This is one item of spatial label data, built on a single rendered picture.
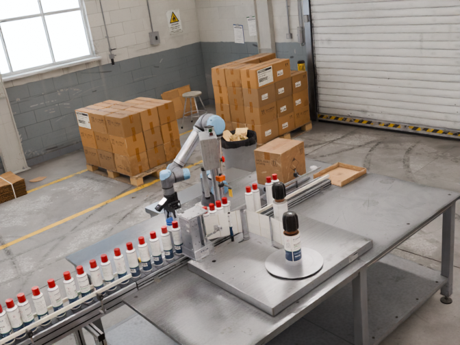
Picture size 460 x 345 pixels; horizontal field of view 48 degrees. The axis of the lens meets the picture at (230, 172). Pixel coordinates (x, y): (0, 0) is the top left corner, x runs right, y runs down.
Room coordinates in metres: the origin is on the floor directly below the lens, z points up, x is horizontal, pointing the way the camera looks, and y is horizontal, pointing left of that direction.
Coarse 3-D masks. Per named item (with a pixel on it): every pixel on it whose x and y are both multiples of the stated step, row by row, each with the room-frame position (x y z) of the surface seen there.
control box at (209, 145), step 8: (200, 136) 2.93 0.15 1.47; (208, 136) 2.91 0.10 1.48; (200, 144) 3.01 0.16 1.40; (208, 144) 2.87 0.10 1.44; (216, 144) 2.87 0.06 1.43; (208, 152) 2.87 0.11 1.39; (216, 152) 2.87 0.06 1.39; (208, 160) 2.86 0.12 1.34; (216, 160) 2.87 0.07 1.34; (208, 168) 2.86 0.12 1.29
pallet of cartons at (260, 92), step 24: (216, 72) 7.14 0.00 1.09; (240, 72) 6.81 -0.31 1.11; (264, 72) 6.75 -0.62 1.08; (288, 72) 7.09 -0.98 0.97; (216, 96) 7.19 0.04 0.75; (240, 96) 6.86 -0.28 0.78; (264, 96) 6.71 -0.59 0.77; (288, 96) 7.07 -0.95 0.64; (240, 120) 6.90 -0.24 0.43; (264, 120) 6.69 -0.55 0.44; (288, 120) 7.04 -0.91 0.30
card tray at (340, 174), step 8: (328, 168) 3.69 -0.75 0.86; (336, 168) 3.72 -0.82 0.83; (344, 168) 3.70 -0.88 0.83; (352, 168) 3.66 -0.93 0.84; (360, 168) 3.60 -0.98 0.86; (320, 176) 3.62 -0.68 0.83; (336, 176) 3.57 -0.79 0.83; (344, 176) 3.55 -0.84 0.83; (352, 176) 3.46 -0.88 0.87; (360, 176) 3.52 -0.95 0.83; (336, 184) 3.42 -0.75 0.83; (344, 184) 3.40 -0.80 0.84
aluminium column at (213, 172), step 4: (204, 128) 3.04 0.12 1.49; (208, 128) 3.01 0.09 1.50; (212, 128) 3.03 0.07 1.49; (212, 172) 3.03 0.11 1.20; (216, 172) 3.02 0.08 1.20; (212, 176) 3.03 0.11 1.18; (212, 180) 3.03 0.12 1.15; (212, 184) 3.04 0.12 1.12; (216, 184) 3.01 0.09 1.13; (216, 188) 3.01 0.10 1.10; (216, 192) 3.02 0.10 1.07; (216, 196) 3.04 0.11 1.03; (216, 200) 3.03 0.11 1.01; (220, 200) 3.02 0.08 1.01
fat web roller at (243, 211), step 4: (240, 212) 2.71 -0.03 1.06; (244, 212) 2.70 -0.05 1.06; (240, 216) 2.71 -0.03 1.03; (244, 216) 2.70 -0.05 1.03; (244, 220) 2.70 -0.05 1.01; (244, 224) 2.70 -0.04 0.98; (244, 228) 2.70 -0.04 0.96; (244, 232) 2.70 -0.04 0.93; (248, 232) 2.71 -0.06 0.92; (244, 236) 2.70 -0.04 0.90; (248, 236) 2.71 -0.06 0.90
